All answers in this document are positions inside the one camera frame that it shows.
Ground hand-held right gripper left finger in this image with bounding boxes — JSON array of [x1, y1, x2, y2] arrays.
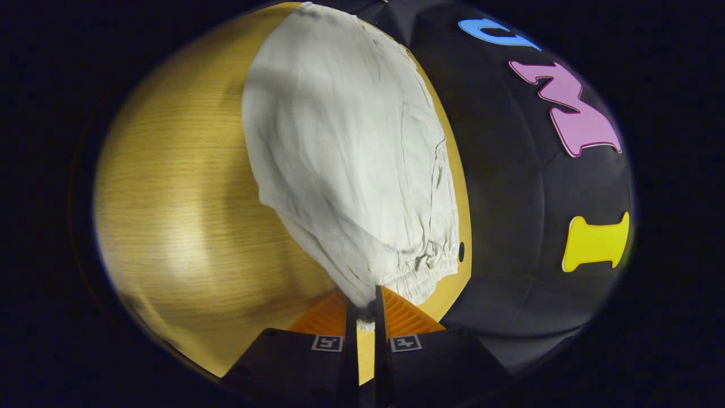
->
[[222, 288, 361, 408]]

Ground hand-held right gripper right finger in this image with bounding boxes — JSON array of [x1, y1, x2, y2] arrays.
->
[[370, 285, 513, 408]]

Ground white jeans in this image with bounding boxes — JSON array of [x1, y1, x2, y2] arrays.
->
[[241, 2, 461, 333]]

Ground black backdrop cloth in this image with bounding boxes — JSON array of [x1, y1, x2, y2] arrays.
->
[[317, 0, 636, 376]]

